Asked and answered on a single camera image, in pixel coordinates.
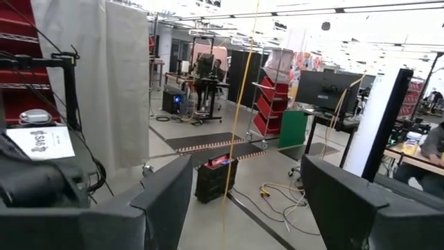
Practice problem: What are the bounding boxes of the black partition panel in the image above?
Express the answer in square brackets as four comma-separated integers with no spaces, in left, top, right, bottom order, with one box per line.
[227,50,268,108]

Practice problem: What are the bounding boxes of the red shelving unit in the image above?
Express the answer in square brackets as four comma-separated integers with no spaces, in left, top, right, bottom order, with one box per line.
[0,0,62,124]

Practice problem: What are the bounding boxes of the black hazard-striped floor mat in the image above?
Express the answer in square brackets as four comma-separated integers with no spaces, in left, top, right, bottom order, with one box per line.
[279,141,341,163]
[164,131,270,168]

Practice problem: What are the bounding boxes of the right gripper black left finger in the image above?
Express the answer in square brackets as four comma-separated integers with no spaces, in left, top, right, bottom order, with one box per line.
[0,155,194,250]

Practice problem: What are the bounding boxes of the black computer monitor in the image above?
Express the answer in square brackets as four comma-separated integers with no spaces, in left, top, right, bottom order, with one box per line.
[294,70,364,114]

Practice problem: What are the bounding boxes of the green panel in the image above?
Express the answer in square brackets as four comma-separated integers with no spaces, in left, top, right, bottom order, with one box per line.
[277,110,309,151]

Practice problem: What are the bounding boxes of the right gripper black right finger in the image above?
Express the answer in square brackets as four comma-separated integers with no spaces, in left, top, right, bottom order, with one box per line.
[300,154,444,250]

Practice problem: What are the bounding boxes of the white panel black edge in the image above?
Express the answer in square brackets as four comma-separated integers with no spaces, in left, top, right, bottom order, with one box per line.
[343,68,415,183]

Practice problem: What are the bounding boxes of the black toolbox red top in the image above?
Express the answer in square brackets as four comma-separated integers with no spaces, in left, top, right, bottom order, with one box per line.
[194,153,239,205]

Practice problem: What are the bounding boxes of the black computer tower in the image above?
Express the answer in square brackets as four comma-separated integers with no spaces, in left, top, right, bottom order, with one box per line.
[162,86,188,115]

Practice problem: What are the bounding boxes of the yellow extension cord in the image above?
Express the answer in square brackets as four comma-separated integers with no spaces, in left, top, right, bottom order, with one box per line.
[259,182,308,233]

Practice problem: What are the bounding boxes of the red bin rack cart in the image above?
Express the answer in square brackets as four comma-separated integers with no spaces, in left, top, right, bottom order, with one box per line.
[398,80,426,117]
[246,48,291,150]

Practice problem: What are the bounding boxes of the person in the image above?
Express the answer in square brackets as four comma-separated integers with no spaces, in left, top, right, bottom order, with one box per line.
[393,121,444,199]
[211,58,226,83]

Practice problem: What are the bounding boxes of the white plastic bag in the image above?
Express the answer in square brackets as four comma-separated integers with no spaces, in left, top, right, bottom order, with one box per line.
[272,47,295,83]

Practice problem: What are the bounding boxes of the black monitor desk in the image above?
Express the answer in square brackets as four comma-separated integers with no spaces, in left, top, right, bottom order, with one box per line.
[301,110,361,169]

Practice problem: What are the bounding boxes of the white paper sheet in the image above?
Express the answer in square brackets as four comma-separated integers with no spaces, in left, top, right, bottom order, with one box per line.
[6,125,76,161]

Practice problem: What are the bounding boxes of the black metal pole frame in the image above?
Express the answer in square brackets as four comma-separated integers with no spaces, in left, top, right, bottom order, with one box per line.
[0,44,81,133]

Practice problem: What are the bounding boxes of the black standing desk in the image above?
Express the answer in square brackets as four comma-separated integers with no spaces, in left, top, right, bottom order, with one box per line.
[164,51,230,126]

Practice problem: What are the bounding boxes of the beige curtain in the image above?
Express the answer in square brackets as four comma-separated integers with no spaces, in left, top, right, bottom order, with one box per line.
[30,0,151,178]

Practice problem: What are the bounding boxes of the long yellow hanging cable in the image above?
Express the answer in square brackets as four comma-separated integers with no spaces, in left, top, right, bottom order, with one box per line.
[220,0,262,250]

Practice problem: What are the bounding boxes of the wooden work table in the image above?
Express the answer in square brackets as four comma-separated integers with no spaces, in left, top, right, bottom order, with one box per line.
[383,144,444,176]

